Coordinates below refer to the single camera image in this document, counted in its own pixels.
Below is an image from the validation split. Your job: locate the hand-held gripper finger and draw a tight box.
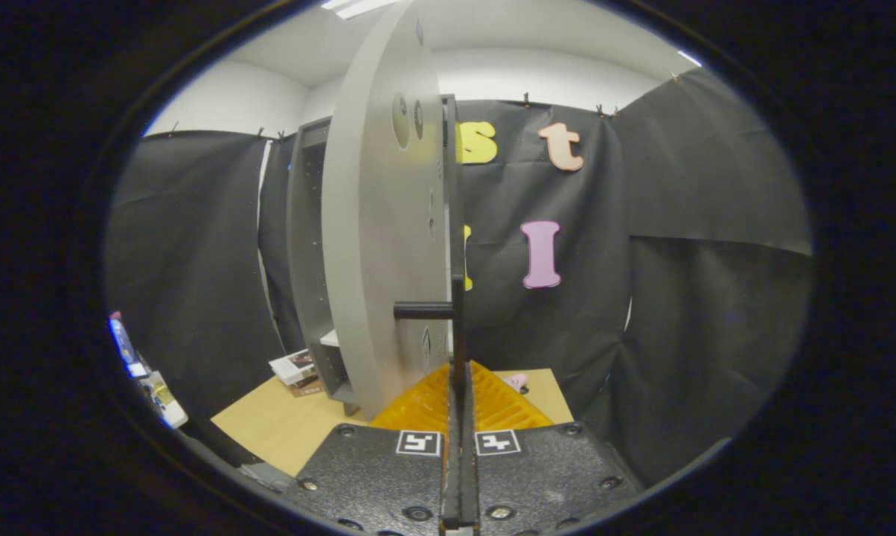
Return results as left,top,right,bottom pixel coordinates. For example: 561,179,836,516
281,361,461,536
461,361,646,536

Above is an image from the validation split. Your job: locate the black door handle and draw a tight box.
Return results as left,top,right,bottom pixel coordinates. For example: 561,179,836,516
394,275,466,366

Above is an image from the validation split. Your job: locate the dark grey shoe cabinet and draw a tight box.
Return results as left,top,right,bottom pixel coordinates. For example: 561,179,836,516
286,95,465,416

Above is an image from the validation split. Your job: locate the white and yellow packet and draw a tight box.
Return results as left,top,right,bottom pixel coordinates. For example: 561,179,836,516
139,371,190,430

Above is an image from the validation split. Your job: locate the blue and white packet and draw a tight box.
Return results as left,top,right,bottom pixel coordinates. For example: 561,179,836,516
108,311,150,379

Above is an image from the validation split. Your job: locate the long ceiling light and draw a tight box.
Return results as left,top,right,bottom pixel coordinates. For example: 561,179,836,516
321,0,400,19

